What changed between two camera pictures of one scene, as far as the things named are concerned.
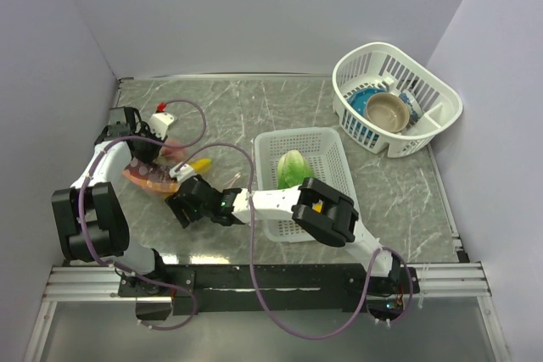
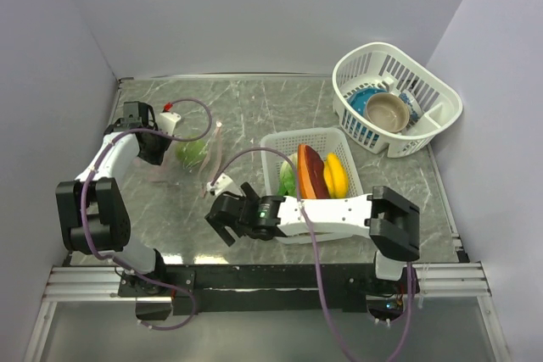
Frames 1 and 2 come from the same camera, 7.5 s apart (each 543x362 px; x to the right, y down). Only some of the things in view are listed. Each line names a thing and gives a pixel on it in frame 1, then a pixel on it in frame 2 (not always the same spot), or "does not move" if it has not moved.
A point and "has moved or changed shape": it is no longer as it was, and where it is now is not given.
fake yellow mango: x=317 y=207 has moved or changed shape
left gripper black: x=145 y=130 does not move
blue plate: x=358 y=98 does not move
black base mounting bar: x=270 y=289 does not move
